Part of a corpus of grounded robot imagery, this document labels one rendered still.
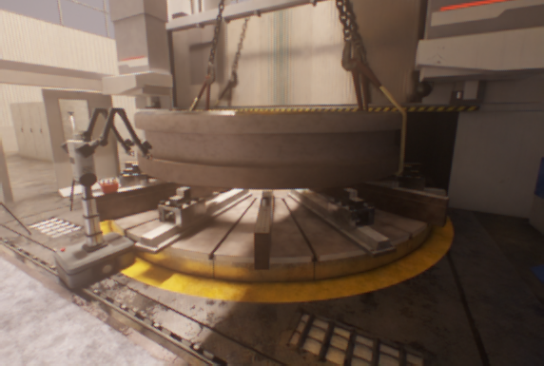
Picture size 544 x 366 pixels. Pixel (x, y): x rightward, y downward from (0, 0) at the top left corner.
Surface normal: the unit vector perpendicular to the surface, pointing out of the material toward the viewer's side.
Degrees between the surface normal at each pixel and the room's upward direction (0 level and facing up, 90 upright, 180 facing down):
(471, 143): 90
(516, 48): 90
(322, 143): 90
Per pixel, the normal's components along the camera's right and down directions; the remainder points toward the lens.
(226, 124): -0.18, 0.18
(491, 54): -0.45, 0.17
